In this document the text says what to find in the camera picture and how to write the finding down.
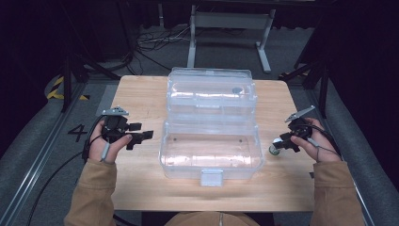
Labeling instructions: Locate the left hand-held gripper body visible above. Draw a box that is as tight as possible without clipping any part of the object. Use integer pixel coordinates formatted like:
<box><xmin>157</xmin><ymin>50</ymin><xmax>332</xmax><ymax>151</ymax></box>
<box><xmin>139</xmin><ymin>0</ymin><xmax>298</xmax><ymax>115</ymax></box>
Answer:
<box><xmin>102</xmin><ymin>105</ymin><xmax>131</xmax><ymax>143</ymax></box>

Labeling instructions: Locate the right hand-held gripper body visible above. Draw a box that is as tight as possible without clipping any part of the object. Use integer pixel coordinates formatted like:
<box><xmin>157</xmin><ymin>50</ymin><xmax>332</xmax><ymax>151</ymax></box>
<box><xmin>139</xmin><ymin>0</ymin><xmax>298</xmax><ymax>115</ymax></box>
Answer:
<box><xmin>283</xmin><ymin>105</ymin><xmax>316</xmax><ymax>144</ymax></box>

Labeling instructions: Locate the small white bottle green label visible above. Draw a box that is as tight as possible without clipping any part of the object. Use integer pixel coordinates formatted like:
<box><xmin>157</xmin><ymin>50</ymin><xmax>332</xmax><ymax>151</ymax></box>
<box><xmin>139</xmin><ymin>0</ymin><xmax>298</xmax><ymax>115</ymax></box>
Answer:
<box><xmin>268</xmin><ymin>137</ymin><xmax>284</xmax><ymax>156</ymax></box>

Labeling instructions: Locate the clear plastic storage box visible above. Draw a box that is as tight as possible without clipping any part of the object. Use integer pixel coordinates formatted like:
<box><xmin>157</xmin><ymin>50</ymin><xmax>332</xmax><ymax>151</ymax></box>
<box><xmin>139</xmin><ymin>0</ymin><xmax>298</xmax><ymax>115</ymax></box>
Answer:
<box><xmin>158</xmin><ymin>67</ymin><xmax>265</xmax><ymax>188</ymax></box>

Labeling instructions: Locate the person's left hand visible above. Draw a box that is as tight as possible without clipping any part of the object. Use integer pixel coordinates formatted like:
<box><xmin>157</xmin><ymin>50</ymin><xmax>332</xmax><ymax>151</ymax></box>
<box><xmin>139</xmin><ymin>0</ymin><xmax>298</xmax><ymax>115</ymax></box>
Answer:
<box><xmin>88</xmin><ymin>120</ymin><xmax>134</xmax><ymax>165</ymax></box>

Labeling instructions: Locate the person's right hand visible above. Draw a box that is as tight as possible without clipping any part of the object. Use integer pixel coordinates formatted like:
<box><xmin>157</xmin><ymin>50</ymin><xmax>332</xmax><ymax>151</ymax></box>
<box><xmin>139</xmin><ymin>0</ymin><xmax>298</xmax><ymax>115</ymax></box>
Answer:
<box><xmin>290</xmin><ymin>117</ymin><xmax>343</xmax><ymax>164</ymax></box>

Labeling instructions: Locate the black metal stand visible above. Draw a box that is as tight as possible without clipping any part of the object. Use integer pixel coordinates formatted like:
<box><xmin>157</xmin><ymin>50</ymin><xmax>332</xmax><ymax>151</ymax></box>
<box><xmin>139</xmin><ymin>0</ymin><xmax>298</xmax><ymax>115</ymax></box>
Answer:
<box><xmin>278</xmin><ymin>55</ymin><xmax>334</xmax><ymax>120</ymax></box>
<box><xmin>57</xmin><ymin>51</ymin><xmax>121</xmax><ymax>113</ymax></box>

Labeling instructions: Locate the person's tan clothing torso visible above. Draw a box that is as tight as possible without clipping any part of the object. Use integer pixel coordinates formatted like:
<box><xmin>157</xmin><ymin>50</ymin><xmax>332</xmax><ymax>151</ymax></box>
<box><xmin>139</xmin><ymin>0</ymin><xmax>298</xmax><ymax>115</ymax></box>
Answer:
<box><xmin>163</xmin><ymin>211</ymin><xmax>262</xmax><ymax>226</ymax></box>

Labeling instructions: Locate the grey wrist strap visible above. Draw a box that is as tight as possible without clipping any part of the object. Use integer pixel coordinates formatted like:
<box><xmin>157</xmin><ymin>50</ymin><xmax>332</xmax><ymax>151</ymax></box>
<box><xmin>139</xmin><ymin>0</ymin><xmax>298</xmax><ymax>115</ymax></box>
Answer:
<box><xmin>306</xmin><ymin>137</ymin><xmax>342</xmax><ymax>163</ymax></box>
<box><xmin>100</xmin><ymin>141</ymin><xmax>116</xmax><ymax>165</ymax></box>

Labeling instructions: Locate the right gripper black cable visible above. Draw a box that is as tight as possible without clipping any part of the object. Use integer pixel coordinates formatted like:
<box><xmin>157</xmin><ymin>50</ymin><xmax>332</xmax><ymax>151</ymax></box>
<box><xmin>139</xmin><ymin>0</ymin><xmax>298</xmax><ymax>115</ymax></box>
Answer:
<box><xmin>300</xmin><ymin>122</ymin><xmax>343</xmax><ymax>159</ymax></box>

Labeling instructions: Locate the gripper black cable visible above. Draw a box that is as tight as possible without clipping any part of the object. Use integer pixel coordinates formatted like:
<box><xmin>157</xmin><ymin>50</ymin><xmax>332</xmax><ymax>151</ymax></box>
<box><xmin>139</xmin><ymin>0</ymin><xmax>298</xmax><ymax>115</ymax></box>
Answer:
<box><xmin>300</xmin><ymin>122</ymin><xmax>343</xmax><ymax>159</ymax></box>
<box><xmin>26</xmin><ymin>114</ymin><xmax>109</xmax><ymax>226</ymax></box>

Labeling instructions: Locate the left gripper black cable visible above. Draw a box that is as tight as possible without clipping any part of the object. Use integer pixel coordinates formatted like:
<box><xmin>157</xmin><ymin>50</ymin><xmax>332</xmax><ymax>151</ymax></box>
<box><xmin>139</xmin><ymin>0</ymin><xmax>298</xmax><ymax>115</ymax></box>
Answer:
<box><xmin>26</xmin><ymin>114</ymin><xmax>109</xmax><ymax>226</ymax></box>

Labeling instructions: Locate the metal floor rail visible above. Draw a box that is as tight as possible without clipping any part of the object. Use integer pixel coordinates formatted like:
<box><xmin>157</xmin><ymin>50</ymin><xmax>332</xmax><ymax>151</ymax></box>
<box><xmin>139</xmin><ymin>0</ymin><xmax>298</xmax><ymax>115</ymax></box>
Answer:
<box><xmin>0</xmin><ymin>82</ymin><xmax>88</xmax><ymax>226</ymax></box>

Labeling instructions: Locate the bundle of floor cables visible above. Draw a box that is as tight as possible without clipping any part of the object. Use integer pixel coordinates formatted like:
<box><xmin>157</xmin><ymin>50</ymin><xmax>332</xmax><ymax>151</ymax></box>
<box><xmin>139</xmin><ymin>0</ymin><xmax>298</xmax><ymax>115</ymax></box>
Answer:
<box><xmin>133</xmin><ymin>24</ymin><xmax>193</xmax><ymax>78</ymax></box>

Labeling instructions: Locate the grey metal desk frame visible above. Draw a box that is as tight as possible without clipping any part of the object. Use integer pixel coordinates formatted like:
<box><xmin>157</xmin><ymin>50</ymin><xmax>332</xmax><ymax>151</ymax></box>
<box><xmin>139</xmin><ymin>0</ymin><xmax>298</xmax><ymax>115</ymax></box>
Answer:
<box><xmin>186</xmin><ymin>4</ymin><xmax>277</xmax><ymax>74</ymax></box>

